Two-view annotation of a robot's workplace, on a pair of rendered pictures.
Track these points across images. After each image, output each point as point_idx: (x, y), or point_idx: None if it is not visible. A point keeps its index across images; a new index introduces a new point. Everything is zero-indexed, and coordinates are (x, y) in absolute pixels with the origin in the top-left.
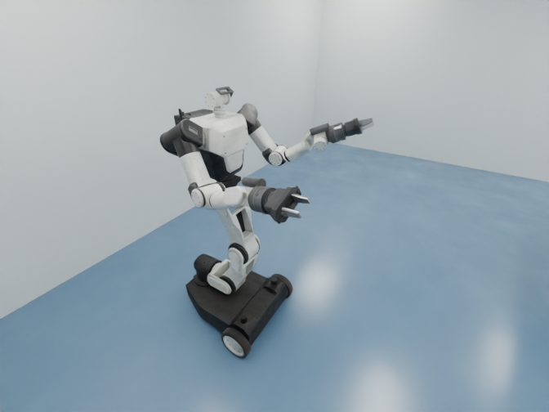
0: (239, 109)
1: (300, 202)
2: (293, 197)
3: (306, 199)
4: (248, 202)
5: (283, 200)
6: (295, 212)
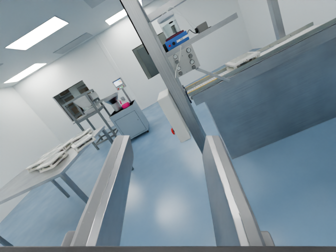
0: None
1: (122, 218)
2: (104, 238)
3: (129, 142)
4: None
5: (199, 247)
6: (220, 142)
